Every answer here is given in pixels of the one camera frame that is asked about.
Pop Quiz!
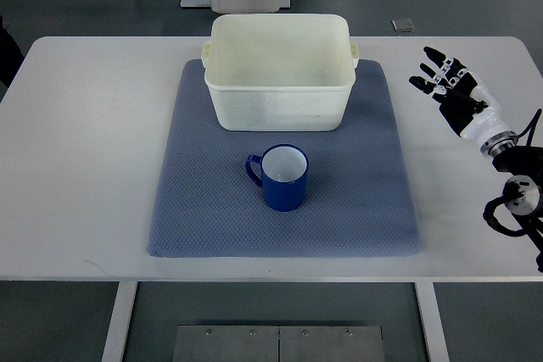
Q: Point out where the blue enamel mug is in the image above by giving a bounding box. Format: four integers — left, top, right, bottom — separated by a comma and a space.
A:
244, 143, 309, 212

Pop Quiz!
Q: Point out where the grey column base plate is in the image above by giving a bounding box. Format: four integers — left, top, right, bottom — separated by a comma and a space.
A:
180, 0, 291, 13

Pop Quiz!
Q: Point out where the right white table leg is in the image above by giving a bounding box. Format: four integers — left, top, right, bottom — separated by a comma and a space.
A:
415, 282, 450, 362

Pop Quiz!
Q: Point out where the small grey floor cover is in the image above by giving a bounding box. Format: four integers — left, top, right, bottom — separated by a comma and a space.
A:
390, 19, 415, 33

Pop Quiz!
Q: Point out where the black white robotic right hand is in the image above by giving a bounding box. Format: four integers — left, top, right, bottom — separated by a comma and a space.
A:
409, 47, 518, 158

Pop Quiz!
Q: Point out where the left white table leg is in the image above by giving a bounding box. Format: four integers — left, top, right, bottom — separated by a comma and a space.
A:
102, 281, 137, 362

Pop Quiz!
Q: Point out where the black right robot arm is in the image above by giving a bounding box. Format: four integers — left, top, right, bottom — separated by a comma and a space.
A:
483, 109, 542, 250

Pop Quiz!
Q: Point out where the white table leg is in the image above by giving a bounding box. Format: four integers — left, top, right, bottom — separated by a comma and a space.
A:
415, 282, 450, 362
102, 281, 137, 362

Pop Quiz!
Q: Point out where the metal floor plate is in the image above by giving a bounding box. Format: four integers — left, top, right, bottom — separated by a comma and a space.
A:
173, 326, 385, 361

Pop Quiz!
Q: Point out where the blue textured mat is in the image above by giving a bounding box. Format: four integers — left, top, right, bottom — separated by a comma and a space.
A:
148, 60, 422, 258

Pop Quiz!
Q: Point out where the white plastic box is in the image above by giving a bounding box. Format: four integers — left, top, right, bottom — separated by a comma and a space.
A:
201, 14, 359, 131

